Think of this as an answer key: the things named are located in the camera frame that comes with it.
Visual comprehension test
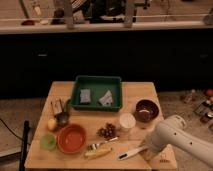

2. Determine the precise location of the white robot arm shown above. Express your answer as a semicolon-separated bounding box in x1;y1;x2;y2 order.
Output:
142;115;213;168

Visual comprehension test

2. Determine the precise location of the dark maroon bowl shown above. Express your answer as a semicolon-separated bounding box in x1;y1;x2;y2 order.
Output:
135;99;159;123

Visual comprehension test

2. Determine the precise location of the red bowl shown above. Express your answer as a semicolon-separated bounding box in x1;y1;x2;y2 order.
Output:
57;124;86;154

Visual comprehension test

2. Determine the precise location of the white round cup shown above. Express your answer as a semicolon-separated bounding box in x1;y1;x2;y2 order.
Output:
119;113;136;131

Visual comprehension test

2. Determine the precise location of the bunch of red grapes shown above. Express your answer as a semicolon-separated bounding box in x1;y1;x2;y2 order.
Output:
97;123;116;140

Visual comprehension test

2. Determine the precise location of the silver fork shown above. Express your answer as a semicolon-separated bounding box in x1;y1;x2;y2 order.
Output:
87;137;118;150

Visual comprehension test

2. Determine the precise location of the yellow banana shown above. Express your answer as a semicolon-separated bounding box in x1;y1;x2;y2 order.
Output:
85;148;112;159

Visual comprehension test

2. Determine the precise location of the folded grey cloth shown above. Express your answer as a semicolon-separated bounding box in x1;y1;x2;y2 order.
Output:
98;90;113;106

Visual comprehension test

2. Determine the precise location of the green plastic tray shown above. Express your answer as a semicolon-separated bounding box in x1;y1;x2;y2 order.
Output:
70;75;122;112

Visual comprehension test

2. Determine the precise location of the grey sponge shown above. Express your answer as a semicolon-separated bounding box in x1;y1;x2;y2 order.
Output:
80;89;91;103

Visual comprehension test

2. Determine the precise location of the small metal pot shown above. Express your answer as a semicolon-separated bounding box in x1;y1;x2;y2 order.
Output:
51;99;69;126

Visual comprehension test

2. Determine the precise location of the yellow lemon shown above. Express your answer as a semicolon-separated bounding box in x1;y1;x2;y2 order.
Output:
47;118;57;131

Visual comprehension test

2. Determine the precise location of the small green cup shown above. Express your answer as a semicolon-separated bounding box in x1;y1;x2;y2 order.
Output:
40;133;56;151

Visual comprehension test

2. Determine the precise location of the black chair frame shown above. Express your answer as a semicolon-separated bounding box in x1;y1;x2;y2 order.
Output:
19;121;30;171

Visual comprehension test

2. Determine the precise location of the black cable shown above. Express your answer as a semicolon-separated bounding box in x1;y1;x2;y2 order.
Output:
0;118;23;141

